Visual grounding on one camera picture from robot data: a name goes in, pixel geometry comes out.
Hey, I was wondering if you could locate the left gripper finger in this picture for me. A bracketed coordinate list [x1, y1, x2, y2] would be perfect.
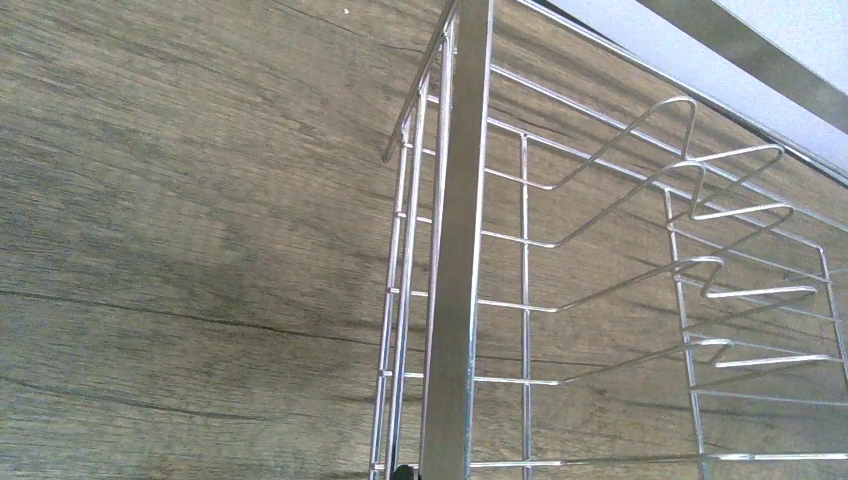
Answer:
[392, 464, 420, 480]

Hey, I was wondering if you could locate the metal wire dish rack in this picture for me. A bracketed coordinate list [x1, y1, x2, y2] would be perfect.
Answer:
[367, 1, 847, 479]

